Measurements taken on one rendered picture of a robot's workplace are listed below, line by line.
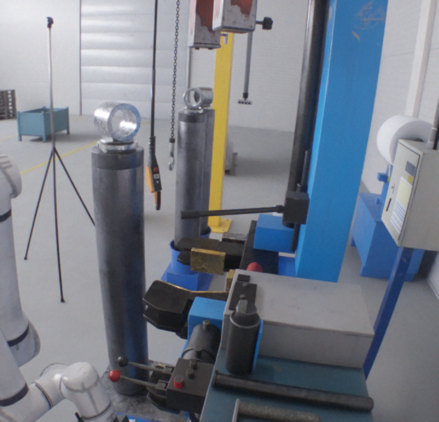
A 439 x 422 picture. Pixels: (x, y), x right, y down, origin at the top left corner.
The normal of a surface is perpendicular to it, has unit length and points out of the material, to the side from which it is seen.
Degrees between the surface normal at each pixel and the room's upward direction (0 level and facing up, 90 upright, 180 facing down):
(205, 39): 90
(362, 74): 90
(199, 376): 0
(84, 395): 71
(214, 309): 0
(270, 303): 0
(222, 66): 90
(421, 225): 90
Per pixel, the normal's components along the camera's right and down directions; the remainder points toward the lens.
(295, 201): -0.20, 0.34
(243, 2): 0.24, 0.37
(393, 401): 0.06, -0.93
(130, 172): 0.68, 0.30
